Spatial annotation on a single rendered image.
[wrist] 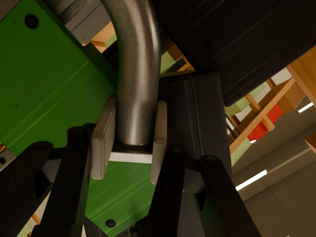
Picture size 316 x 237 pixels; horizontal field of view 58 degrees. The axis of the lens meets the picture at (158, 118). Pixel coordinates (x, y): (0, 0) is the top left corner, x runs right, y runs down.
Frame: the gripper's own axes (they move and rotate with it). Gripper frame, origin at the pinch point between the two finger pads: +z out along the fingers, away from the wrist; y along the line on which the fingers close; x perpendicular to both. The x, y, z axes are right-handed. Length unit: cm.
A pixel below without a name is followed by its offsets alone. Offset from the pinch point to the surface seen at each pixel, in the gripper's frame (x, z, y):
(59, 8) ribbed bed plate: 7.4, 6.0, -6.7
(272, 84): -99, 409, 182
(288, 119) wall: -302, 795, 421
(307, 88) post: -14, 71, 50
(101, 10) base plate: 4, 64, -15
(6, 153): -13.0, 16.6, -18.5
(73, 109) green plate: -0.4, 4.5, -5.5
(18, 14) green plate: 6.8, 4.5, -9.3
